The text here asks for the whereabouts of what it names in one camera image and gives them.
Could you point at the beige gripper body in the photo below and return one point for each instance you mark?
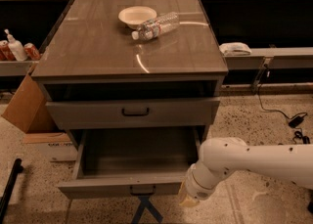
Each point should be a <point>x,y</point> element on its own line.
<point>198,190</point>

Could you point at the grey drawer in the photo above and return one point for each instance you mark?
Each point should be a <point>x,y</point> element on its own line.
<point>132,162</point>
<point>133,113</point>

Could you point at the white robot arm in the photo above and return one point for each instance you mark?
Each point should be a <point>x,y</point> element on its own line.
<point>219,158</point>

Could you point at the grey top drawer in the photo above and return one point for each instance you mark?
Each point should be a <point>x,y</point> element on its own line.
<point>133,113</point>

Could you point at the grey drawer cabinet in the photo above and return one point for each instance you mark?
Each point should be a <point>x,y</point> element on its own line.
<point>92,57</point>

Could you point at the white printed cardboard box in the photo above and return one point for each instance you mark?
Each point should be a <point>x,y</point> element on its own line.
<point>55,146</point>

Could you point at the folded white cloth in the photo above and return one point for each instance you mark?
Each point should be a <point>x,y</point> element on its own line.
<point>234,49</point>

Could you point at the black bar lower left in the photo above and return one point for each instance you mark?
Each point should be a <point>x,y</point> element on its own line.
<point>4,200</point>

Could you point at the clear plastic water bottle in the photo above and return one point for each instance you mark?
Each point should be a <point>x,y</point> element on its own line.
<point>156,27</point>

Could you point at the brown cardboard box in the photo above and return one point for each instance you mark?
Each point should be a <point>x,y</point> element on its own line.
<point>27,108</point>

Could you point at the white paper bowl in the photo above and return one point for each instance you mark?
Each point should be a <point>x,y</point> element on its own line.
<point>133,16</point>

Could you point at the red soda can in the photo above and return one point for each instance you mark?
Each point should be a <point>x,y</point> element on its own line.
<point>32,51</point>

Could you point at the white pump bottle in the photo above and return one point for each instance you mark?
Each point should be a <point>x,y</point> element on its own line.
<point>16,47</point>

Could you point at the red can at edge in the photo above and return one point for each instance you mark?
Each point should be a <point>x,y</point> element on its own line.
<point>4,48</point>

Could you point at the black power adapter with cable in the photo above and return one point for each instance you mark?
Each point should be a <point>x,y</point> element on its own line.
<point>293,122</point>

